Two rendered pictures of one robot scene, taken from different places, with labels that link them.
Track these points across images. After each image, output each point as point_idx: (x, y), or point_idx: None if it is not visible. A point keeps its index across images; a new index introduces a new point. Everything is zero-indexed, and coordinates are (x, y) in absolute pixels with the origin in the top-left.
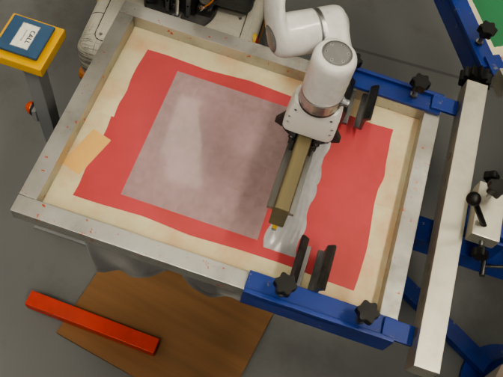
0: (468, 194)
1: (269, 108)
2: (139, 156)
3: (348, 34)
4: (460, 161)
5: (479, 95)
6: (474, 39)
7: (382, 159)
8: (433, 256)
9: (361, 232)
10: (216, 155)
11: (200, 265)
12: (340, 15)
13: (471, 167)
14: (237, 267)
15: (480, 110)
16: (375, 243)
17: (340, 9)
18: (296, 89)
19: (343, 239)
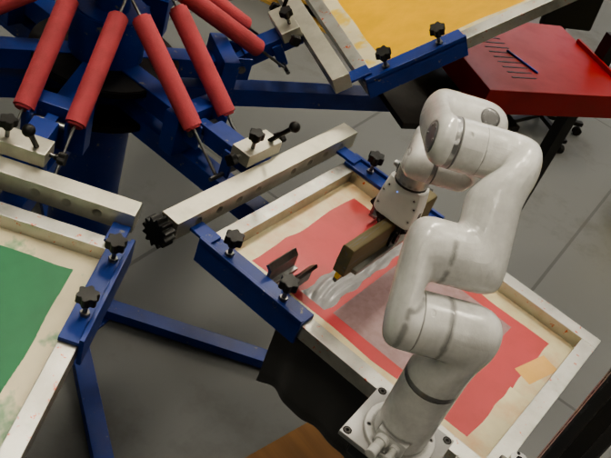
0: (297, 129)
1: (362, 328)
2: None
3: (418, 137)
4: (241, 184)
5: (179, 209)
6: (112, 264)
7: (278, 247)
8: (307, 158)
9: (328, 219)
10: None
11: None
12: (422, 144)
13: (235, 177)
14: None
15: (189, 200)
16: (322, 209)
17: (419, 148)
18: (425, 194)
19: (345, 222)
